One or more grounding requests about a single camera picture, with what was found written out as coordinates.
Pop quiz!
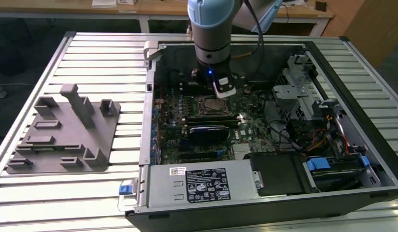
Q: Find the silver topped CPU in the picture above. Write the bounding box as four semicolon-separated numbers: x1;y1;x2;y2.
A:
203;98;222;110

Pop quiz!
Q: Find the metal socket cover frame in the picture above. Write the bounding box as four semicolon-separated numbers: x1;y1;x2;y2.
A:
198;96;230;116

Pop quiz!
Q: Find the CPU socket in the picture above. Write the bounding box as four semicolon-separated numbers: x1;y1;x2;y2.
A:
196;95;231;116

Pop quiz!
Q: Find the black RAM slot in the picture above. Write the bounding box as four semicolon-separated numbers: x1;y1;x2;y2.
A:
185;121;238;125
185;118;237;122
186;123;238;128
185;116;235;120

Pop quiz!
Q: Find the green motherboard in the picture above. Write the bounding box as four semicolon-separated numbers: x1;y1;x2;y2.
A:
152;81;277;166

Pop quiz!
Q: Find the black graphics card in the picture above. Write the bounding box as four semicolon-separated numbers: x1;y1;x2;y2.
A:
188;125;231;146

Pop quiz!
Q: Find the grey metal drive cage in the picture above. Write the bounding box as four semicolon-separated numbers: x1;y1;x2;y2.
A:
271;54;335;121

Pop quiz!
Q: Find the black expansion slot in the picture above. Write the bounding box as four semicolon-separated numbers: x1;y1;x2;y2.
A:
180;151;219;160

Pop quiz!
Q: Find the silver chipset heatsink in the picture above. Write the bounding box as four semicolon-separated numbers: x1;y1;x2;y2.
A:
231;144;251;160

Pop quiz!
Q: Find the silver power supply black label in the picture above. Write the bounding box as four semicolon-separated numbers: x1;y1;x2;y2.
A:
146;159;262;209

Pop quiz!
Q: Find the black plastic drive cover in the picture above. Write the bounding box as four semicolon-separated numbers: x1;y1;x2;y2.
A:
242;152;321;197

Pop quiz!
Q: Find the grey plastic parts rack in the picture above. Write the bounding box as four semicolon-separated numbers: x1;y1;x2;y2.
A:
5;83;122;175

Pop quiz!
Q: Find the hard disk in blue carrier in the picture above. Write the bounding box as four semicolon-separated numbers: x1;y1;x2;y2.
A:
303;156;382;193

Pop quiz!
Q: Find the wooden desk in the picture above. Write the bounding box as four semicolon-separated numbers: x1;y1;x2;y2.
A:
0;0;335;33

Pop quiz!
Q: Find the wooden cabinet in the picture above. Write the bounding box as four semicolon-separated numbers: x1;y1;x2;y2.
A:
322;0;398;71

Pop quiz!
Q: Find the black open PC case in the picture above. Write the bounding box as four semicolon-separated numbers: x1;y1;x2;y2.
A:
124;40;398;232

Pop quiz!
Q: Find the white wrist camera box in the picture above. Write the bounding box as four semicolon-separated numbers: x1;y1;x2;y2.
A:
213;76;238;99

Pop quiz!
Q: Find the yellow orange wire bundle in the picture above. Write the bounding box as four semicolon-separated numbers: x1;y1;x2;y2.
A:
302;139;329;153

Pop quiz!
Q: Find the white floor cable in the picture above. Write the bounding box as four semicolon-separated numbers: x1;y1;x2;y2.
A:
0;82;37;87

